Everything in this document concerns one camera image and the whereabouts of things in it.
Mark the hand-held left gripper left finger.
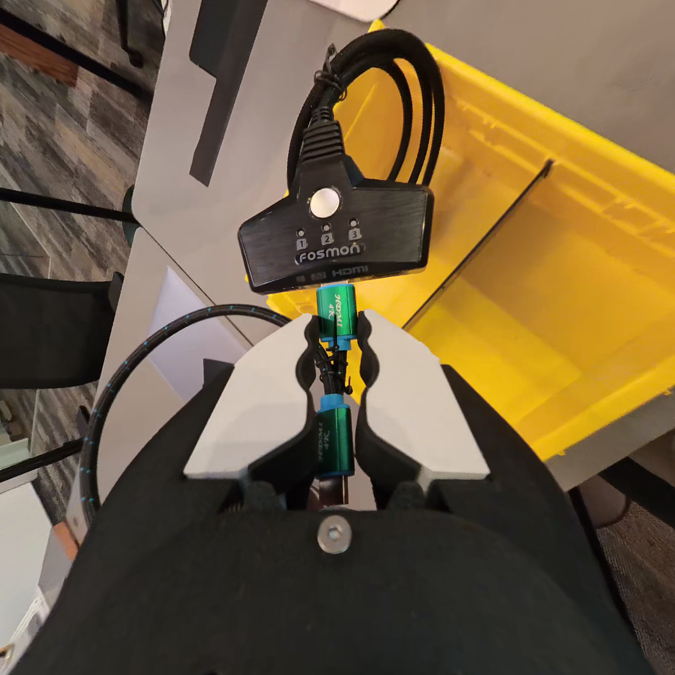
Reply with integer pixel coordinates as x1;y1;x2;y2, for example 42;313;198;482
183;314;319;485

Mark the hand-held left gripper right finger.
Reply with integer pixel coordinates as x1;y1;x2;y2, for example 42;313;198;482
355;309;492;483

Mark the braided cable with green plugs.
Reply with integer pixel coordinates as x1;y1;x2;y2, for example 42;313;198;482
79;284;365;528

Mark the yellow plastic bin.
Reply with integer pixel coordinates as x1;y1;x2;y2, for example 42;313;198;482
266;20;675;457

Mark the black switch box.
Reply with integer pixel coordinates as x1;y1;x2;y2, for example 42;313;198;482
237;118;436;295

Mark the black braided switch cable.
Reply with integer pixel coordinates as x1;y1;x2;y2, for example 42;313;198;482
287;29;446;188

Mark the dark bin divider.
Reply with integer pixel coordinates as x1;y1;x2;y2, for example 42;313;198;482
402;158;554;330

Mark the black office chair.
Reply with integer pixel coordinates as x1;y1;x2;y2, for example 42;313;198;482
0;271;124;391

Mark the black metal table leg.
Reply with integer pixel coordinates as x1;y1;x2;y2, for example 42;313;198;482
0;187;140;225

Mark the white flat table plate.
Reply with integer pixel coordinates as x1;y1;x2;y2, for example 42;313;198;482
308;0;399;23

